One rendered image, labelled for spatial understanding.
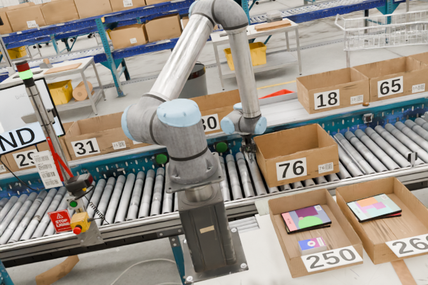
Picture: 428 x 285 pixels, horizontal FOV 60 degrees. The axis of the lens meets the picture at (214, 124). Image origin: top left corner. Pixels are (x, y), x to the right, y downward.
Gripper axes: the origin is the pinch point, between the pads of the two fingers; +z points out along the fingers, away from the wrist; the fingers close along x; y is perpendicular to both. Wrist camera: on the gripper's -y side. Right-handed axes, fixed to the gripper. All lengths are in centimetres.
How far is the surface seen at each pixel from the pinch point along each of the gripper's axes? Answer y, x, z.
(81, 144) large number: -29, -103, -19
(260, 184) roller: 18.3, 1.7, 5.2
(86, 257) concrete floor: -39, -135, 80
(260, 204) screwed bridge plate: 35.7, -1.4, 5.0
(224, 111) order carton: -28.9, -9.2, -21.9
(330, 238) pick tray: 68, 23, 4
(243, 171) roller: 1.7, -5.2, 5.2
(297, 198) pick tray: 46.0, 15.3, -2.0
